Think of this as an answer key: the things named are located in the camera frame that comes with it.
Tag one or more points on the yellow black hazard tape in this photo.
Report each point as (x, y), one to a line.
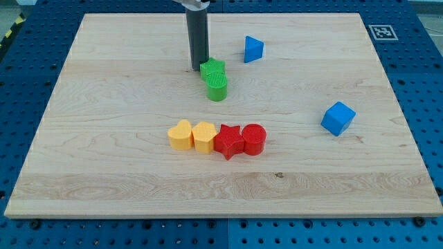
(13, 31)

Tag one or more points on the wooden board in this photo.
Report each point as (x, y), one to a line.
(102, 151)

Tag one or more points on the red star block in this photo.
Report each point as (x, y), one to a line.
(229, 141)

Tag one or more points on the silver rod mount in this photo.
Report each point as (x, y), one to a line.
(193, 4)

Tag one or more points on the yellow pentagon block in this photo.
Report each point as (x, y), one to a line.
(204, 133)

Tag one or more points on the yellow heart block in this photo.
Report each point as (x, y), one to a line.
(180, 136)

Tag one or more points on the blue cube block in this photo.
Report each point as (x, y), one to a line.
(338, 118)

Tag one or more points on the blue triangle block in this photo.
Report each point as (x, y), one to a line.
(253, 49)

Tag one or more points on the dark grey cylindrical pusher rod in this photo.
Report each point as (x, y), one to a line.
(197, 24)

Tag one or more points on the green cylinder block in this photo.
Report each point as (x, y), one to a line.
(217, 86)

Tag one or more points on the green star block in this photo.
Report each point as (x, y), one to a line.
(211, 66)

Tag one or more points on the white fiducial marker tag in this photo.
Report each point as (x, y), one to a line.
(382, 32)

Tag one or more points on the red cylinder block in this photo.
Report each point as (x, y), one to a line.
(254, 136)

